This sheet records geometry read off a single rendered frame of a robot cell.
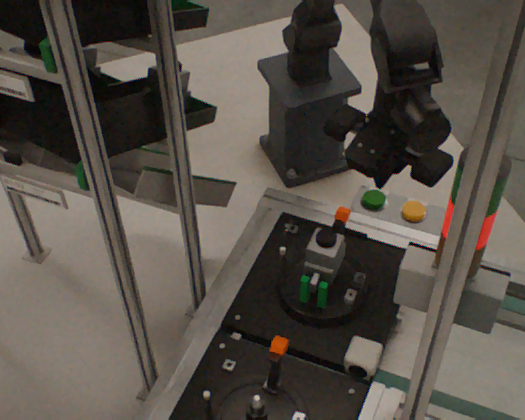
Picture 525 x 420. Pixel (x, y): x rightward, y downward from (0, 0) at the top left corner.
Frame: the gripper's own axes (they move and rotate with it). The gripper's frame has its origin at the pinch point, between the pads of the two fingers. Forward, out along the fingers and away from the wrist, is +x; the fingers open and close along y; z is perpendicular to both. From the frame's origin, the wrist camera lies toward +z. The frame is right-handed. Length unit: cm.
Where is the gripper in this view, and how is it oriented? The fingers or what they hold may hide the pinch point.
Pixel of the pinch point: (382, 170)
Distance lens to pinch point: 117.3
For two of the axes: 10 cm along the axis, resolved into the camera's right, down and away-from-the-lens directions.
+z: -6.1, 5.9, -5.2
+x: -0.3, 6.5, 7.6
